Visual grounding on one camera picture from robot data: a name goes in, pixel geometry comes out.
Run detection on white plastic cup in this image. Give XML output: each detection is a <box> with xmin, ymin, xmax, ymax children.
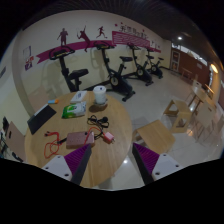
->
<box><xmin>92</xmin><ymin>85</ymin><xmax>108</xmax><ymax>106</ymax></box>

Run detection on white wall poster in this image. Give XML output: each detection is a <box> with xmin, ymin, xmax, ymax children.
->
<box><xmin>22</xmin><ymin>45</ymin><xmax>33</xmax><ymax>58</ymax></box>

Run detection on purple wall poster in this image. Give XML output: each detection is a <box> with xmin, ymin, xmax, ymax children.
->
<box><xmin>23</xmin><ymin>55</ymin><xmax>35</xmax><ymax>72</ymax></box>

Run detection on black coiled cable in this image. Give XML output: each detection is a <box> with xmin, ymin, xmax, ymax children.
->
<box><xmin>87</xmin><ymin>114</ymin><xmax>111</xmax><ymax>140</ymax></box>

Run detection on black flat tablet case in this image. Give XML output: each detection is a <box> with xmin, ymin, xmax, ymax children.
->
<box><xmin>27</xmin><ymin>103</ymin><xmax>58</xmax><ymax>136</ymax></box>

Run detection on green wet wipes pack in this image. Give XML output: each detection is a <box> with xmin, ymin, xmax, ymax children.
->
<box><xmin>61</xmin><ymin>101</ymin><xmax>88</xmax><ymax>120</ymax></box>

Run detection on dark wall sign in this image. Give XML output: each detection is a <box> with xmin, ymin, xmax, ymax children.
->
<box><xmin>0</xmin><ymin>65</ymin><xmax>7</xmax><ymax>80</ymax></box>

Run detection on ceiling lights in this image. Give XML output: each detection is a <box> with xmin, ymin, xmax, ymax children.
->
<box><xmin>176</xmin><ymin>34</ymin><xmax>220</xmax><ymax>75</ymax></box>

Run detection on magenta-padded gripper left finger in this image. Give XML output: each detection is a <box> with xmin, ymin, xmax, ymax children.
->
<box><xmin>41</xmin><ymin>143</ymin><xmax>93</xmax><ymax>186</ymax></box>

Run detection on red charging cable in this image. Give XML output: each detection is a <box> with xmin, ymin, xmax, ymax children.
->
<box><xmin>44</xmin><ymin>125</ymin><xmax>105</xmax><ymax>161</ymax></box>

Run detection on red charger block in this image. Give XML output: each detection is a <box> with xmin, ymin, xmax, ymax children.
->
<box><xmin>102</xmin><ymin>131</ymin><xmax>116</xmax><ymax>145</ymax></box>

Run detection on round brown coaster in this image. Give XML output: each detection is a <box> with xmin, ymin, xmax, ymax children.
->
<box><xmin>88</xmin><ymin>102</ymin><xmax>109</xmax><ymax>113</ymax></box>

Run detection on black exercise bikes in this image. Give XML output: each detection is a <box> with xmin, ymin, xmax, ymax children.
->
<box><xmin>48</xmin><ymin>40</ymin><xmax>165</xmax><ymax>103</ymax></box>

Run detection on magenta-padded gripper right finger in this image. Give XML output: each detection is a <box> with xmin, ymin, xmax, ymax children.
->
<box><xmin>131</xmin><ymin>143</ymin><xmax>183</xmax><ymax>186</ymax></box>

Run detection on pink power strip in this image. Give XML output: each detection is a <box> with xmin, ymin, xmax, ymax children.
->
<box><xmin>65</xmin><ymin>130</ymin><xmax>97</xmax><ymax>150</ymax></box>

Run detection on white tissue pack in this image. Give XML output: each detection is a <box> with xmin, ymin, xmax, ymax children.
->
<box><xmin>70</xmin><ymin>89</ymin><xmax>89</xmax><ymax>105</ymax></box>

